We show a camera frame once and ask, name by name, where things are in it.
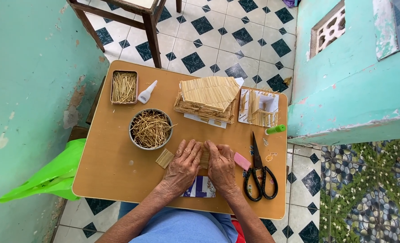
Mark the person's left hand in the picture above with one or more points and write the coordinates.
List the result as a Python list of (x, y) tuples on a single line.
[(183, 168)]

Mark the person's right hand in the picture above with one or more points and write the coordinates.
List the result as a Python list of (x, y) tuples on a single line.
[(222, 168)]

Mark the person's right fingers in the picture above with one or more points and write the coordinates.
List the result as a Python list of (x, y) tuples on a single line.
[(218, 153)]

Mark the person's left fingers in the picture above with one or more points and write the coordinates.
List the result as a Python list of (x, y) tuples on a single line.
[(189, 152)]

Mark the glued toothpick panel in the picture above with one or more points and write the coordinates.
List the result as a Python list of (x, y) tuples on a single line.
[(205, 158)]

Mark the pink eraser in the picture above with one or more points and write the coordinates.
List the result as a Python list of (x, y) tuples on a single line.
[(242, 161)]

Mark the small toothpick panel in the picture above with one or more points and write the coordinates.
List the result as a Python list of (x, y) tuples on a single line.
[(164, 158)]

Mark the purple and white paper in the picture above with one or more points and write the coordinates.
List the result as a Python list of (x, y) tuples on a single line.
[(200, 187)]

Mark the round metal bowl of toothpicks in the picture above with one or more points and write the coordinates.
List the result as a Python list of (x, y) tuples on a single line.
[(151, 129)]

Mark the black scissors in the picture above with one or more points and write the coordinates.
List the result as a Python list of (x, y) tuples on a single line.
[(259, 175)]

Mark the toothpick model house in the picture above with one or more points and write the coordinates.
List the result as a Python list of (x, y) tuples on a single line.
[(206, 99)]

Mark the unfinished toothpick model room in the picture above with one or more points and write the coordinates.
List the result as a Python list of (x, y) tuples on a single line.
[(259, 108)]

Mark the green glue stick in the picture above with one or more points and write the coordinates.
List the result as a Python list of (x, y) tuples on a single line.
[(276, 129)]

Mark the wooden table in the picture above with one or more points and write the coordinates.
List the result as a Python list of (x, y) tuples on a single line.
[(119, 168)]

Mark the white glue bottle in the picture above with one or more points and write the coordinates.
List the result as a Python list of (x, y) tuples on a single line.
[(146, 92)]

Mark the person's blue clothing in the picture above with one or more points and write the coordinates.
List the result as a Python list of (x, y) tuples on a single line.
[(183, 226)]

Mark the rectangular tin of toothpicks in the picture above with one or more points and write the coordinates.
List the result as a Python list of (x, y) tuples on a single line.
[(124, 87)]

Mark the green plastic bag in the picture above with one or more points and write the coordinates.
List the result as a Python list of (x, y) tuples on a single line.
[(51, 175)]

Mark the dark wooden chair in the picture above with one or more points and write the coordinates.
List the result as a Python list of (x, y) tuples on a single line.
[(129, 17)]

